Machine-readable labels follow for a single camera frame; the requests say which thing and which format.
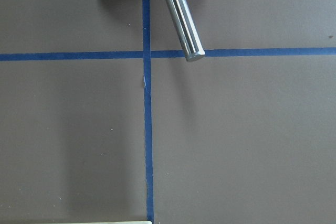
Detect cream bear serving tray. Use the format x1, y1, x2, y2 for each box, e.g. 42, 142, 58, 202
0, 220, 153, 224

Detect metal scoop with handle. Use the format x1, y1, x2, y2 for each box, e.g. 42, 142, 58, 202
165, 0, 205, 62

